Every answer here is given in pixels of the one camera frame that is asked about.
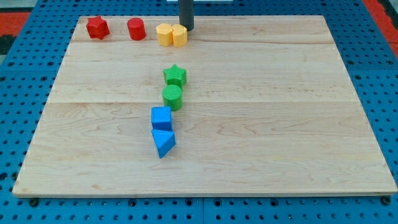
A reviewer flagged green star block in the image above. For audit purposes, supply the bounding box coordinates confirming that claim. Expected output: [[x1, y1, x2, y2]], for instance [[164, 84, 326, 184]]
[[163, 64, 187, 88]]

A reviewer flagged green cylinder block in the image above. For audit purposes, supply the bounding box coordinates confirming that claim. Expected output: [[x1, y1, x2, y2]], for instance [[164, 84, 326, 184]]
[[162, 85, 183, 111]]

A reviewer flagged red star block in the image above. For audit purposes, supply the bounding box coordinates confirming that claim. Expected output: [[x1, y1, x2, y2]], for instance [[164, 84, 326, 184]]
[[86, 16, 110, 40]]

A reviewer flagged blue cube block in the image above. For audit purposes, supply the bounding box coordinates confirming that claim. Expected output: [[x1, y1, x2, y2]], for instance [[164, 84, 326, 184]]
[[151, 106, 172, 131]]

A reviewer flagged red cylinder block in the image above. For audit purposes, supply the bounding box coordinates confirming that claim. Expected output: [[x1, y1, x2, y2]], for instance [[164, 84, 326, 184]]
[[127, 17, 146, 40]]

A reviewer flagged yellow hexagon block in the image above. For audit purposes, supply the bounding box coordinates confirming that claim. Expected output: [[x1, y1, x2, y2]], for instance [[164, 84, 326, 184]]
[[155, 23, 173, 46]]

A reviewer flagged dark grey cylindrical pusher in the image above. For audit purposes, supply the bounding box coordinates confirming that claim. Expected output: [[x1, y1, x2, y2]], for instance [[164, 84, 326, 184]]
[[178, 0, 195, 31]]

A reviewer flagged blue triangle block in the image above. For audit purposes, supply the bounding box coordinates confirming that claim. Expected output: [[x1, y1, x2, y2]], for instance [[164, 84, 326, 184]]
[[151, 129, 175, 158]]

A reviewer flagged yellow heart block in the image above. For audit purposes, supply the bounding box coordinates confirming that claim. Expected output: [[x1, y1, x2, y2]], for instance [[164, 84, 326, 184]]
[[172, 24, 188, 47]]

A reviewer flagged wooden board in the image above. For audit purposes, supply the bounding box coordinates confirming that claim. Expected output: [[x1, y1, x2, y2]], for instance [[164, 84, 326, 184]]
[[12, 16, 397, 198]]

